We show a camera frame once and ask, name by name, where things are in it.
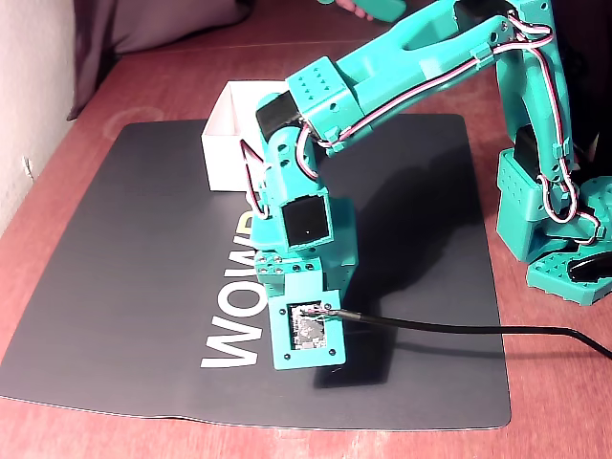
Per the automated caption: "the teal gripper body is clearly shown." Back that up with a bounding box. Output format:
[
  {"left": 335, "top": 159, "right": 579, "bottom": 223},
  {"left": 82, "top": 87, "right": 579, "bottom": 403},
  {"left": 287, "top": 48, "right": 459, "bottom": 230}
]
[{"left": 251, "top": 188, "right": 359, "bottom": 277}]

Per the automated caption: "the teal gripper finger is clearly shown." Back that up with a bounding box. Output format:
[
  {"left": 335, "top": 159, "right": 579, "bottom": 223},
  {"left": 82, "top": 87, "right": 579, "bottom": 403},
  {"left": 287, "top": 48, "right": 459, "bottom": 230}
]
[
  {"left": 325, "top": 262, "right": 359, "bottom": 294},
  {"left": 255, "top": 251, "right": 289, "bottom": 302}
]

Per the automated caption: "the teal leader arm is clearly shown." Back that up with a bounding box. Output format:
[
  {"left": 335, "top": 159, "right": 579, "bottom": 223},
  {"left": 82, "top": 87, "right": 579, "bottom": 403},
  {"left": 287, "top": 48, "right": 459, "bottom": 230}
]
[{"left": 317, "top": 0, "right": 408, "bottom": 24}]

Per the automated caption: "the white cardboard box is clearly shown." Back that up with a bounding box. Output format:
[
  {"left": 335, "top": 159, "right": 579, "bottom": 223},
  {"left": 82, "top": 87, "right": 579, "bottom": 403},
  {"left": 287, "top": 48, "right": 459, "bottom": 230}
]
[{"left": 199, "top": 79, "right": 293, "bottom": 193}]

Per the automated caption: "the operator hand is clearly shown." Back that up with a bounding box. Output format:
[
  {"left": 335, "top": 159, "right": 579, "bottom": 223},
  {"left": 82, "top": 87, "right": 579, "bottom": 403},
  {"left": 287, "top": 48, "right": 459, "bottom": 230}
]
[{"left": 334, "top": 0, "right": 377, "bottom": 21}]

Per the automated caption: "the black mat with WOWROBO print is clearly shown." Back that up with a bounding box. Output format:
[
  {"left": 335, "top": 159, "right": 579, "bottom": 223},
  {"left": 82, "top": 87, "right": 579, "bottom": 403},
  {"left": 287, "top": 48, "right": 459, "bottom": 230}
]
[{"left": 0, "top": 113, "right": 513, "bottom": 430}]

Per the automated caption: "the grey fabric curtain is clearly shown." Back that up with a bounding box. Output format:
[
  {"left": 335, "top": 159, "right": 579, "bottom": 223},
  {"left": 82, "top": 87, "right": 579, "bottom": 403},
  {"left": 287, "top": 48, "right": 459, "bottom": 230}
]
[{"left": 66, "top": 0, "right": 254, "bottom": 120}]

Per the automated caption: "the white red gripper wire loop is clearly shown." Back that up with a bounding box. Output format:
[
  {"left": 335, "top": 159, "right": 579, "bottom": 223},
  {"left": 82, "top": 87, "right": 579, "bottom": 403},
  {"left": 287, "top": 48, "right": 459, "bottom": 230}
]
[{"left": 240, "top": 140, "right": 273, "bottom": 222}]

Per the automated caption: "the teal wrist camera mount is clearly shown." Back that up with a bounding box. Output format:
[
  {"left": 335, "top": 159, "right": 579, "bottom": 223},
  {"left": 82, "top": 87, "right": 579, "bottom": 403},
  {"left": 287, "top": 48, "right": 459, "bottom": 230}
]
[{"left": 264, "top": 273, "right": 346, "bottom": 373}]

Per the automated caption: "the black camera cable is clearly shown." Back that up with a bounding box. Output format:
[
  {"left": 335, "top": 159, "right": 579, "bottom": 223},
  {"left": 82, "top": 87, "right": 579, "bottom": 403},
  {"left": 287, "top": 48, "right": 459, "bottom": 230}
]
[{"left": 329, "top": 309, "right": 612, "bottom": 360}]

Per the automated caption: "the white red arm servo wire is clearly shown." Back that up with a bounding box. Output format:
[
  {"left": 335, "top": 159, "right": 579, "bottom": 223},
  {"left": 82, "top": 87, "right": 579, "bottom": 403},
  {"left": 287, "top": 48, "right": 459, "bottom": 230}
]
[{"left": 295, "top": 13, "right": 601, "bottom": 240}]

